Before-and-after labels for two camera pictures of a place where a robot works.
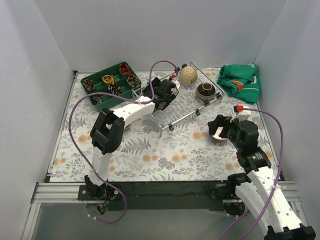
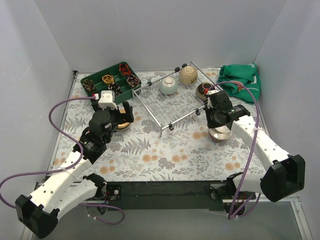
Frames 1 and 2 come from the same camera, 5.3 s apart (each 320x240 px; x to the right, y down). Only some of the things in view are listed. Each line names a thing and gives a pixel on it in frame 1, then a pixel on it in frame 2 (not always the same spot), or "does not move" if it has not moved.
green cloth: [241, 81] does not move
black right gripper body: [220, 126] to [211, 124]
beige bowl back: [188, 75] does not move
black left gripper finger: [148, 91] to [96, 106]
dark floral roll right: [134, 81] does not move
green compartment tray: [119, 79] does not move
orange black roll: [125, 69] does not move
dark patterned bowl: [205, 91] does not move
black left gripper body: [169, 85] to [117, 115]
